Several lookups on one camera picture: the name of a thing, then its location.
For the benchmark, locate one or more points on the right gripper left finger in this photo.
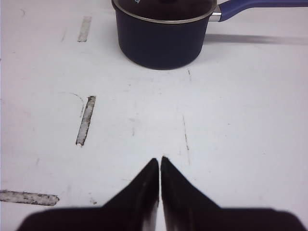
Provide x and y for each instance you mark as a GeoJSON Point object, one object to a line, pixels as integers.
{"type": "Point", "coordinates": [134, 208]}

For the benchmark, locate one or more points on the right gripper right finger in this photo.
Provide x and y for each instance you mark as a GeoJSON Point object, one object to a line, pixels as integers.
{"type": "Point", "coordinates": [188, 209]}

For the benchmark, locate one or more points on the dark blue saucepan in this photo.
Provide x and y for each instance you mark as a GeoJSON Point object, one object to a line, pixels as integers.
{"type": "Point", "coordinates": [169, 46]}

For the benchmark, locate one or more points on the glass pot lid blue knob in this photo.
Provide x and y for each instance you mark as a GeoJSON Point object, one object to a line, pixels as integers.
{"type": "Point", "coordinates": [167, 11]}

